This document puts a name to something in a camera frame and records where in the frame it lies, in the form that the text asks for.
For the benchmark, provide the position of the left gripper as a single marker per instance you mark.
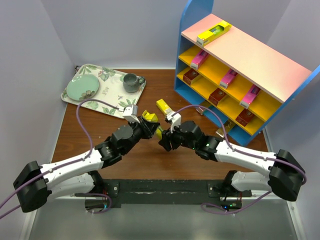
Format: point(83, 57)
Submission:
point(147, 127)

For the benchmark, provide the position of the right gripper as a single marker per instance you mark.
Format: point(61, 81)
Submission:
point(166, 137)

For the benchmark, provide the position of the yellow toothpaste box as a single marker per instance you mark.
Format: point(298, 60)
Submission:
point(213, 33)
point(153, 118)
point(163, 107)

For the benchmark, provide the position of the teal green tea toothpaste box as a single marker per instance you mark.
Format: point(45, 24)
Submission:
point(226, 128)

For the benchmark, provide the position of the red 3D toothpaste box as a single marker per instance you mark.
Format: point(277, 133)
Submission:
point(216, 96)
point(245, 117)

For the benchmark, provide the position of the dark red toothpaste box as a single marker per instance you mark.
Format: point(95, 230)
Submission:
point(191, 76)

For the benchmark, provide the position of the small pink toothpaste box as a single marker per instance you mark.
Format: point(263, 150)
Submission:
point(228, 78)

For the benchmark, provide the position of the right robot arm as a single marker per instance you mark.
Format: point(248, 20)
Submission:
point(278, 173)

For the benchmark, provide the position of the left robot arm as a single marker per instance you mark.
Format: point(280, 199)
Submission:
point(35, 182)

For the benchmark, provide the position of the blue shelf with coloured boards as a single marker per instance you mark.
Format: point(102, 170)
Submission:
point(277, 69)

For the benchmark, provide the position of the floral leaf print tray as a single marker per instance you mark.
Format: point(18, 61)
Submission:
point(111, 90)

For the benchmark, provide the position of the grey ceramic mug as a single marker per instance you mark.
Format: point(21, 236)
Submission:
point(132, 83)

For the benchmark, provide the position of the mint green ceramic plate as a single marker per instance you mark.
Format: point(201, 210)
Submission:
point(82, 87)

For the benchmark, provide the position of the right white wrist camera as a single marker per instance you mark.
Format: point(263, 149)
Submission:
point(174, 118)

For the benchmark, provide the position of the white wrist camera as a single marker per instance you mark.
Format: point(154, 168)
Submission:
point(174, 118)
point(129, 113)

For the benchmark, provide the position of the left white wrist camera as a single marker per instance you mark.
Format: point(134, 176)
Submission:
point(129, 113)

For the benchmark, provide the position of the black mounting base plate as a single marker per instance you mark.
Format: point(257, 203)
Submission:
point(167, 192)

